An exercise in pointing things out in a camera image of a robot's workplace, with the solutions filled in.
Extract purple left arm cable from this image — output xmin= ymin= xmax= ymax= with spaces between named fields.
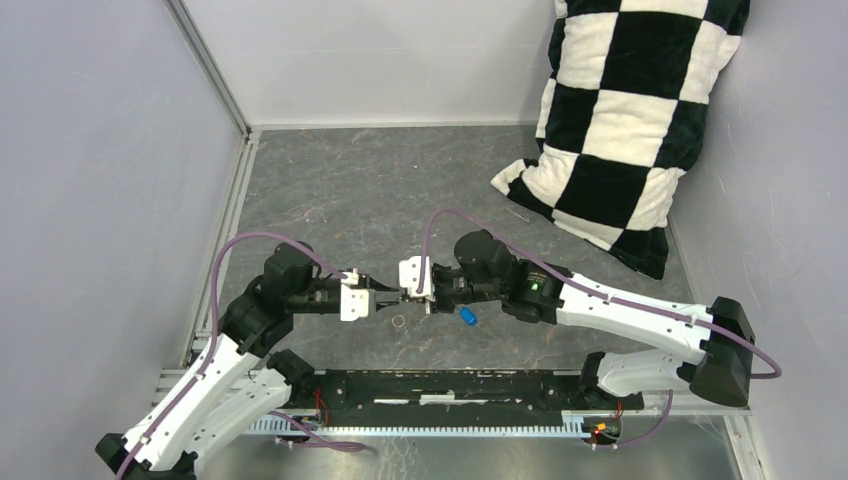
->
xmin=112 ymin=231 xmax=369 ymax=480

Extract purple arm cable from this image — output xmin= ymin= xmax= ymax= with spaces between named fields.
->
xmin=112 ymin=231 xmax=369 ymax=480
xmin=415 ymin=207 xmax=783 ymax=452

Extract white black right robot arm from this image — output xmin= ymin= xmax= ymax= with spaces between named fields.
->
xmin=399 ymin=230 xmax=755 ymax=408

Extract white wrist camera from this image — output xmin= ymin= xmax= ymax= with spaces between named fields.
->
xmin=339 ymin=268 xmax=372 ymax=322
xmin=398 ymin=256 xmax=433 ymax=300

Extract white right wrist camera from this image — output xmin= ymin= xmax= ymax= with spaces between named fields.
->
xmin=398 ymin=256 xmax=433 ymax=300

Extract white slotted cable duct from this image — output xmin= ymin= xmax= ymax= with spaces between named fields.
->
xmin=173 ymin=413 xmax=588 ymax=439

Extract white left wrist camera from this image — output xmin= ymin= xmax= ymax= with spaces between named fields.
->
xmin=339 ymin=268 xmax=372 ymax=322

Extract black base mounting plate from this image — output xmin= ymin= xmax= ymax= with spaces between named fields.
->
xmin=283 ymin=370 xmax=645 ymax=428

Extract black white checkered pillow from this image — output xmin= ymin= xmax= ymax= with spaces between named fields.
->
xmin=491 ymin=0 xmax=751 ymax=280

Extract blue plastic key tag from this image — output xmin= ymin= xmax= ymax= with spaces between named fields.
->
xmin=458 ymin=307 xmax=478 ymax=326

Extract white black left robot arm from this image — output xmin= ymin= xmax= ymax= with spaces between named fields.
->
xmin=96 ymin=234 xmax=405 ymax=479

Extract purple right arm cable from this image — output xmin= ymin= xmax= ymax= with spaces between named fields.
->
xmin=415 ymin=207 xmax=783 ymax=452

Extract aluminium frame rail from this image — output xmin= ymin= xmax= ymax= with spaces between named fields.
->
xmin=165 ymin=0 xmax=262 ymax=367

